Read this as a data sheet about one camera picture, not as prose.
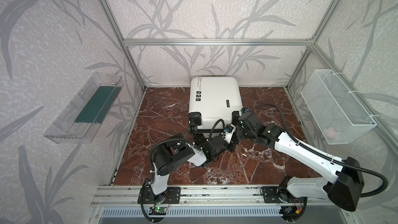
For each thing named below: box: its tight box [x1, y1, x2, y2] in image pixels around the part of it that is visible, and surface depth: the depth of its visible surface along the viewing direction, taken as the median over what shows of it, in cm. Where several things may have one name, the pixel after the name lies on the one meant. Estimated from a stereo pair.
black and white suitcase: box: [188, 76, 244, 134], surface depth 87 cm
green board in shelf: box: [74, 86, 121, 124], surface depth 68 cm
